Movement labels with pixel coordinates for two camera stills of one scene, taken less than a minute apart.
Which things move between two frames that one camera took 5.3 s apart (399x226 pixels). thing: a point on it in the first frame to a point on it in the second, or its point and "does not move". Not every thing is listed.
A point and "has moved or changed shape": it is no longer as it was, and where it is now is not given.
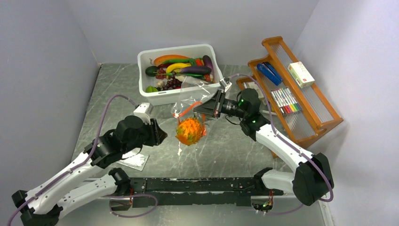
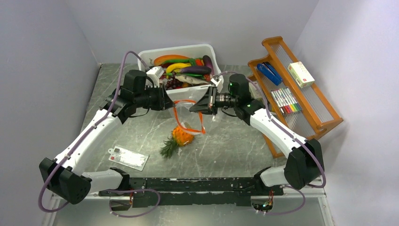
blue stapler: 270,72 does not move
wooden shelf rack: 289,101 does not move
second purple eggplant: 208,62 does not move
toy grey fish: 182,78 does not move
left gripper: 157,134 to 163,101
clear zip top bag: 191,127 has moved or changed shape
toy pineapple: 189,131 to 180,137
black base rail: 237,191 does not move
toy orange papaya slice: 160,60 does not move
